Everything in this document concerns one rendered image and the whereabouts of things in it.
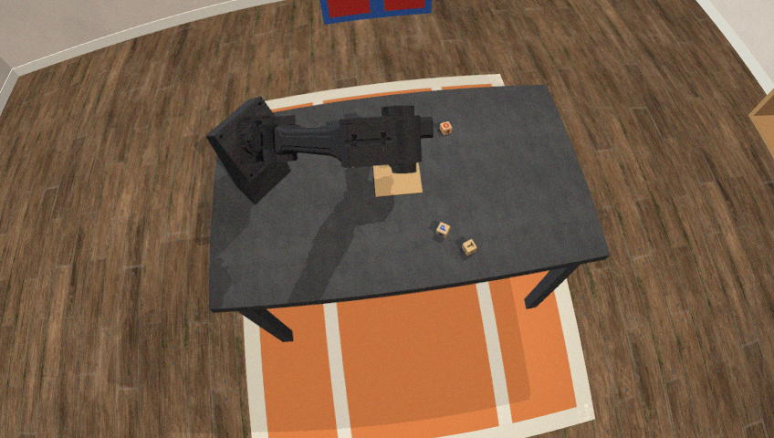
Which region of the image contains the tan flat mat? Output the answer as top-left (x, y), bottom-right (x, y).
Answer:
top-left (373, 163), bottom-right (423, 197)

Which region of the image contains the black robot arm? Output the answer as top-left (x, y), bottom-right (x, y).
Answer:
top-left (239, 105), bottom-right (434, 173)

